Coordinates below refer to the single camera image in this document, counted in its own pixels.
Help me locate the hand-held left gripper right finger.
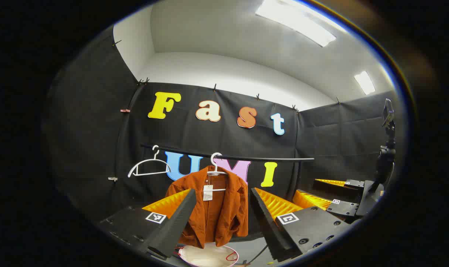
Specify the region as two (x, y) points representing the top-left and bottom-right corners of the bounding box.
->
(250, 187), (353, 262)

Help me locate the orange corduroy jacket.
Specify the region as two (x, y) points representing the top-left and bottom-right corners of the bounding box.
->
(166, 166), (249, 249)

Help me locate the small ceiling light panel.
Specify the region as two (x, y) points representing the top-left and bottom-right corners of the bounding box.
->
(354, 71), (376, 95)

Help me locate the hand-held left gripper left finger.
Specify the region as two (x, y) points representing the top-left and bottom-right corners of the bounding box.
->
(98, 188), (197, 260)

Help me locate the white plastic hanger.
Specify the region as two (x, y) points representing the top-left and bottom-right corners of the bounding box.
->
(127, 145), (172, 178)
(207, 152), (228, 192)

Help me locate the black floor cable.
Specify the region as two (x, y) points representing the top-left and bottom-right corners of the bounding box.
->
(247, 245), (269, 264)

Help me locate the long ceiling light panel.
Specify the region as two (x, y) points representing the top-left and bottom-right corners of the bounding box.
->
(255, 0), (337, 47)

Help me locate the black clothes rail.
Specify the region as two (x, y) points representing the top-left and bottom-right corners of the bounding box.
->
(141, 144), (314, 199)

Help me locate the white laundry hamper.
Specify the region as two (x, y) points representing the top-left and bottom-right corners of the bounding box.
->
(178, 243), (240, 267)

